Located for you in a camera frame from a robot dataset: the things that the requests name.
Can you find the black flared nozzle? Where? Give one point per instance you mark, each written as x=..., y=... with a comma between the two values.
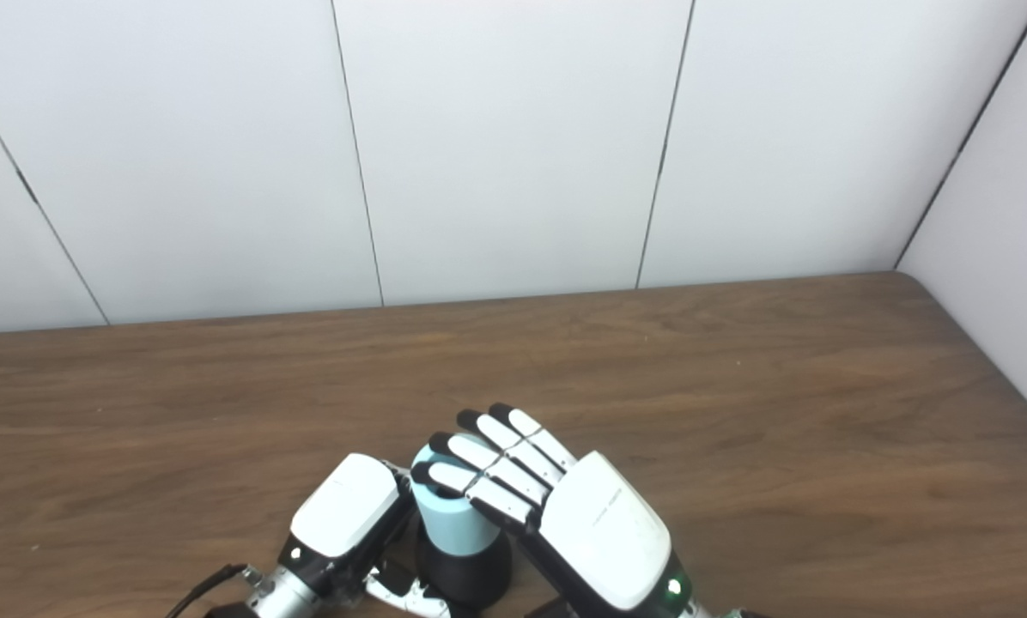
x=466, y=575

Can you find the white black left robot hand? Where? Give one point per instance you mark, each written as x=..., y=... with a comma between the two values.
x=342, y=511

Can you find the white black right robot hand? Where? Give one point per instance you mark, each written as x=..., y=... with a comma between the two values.
x=604, y=524

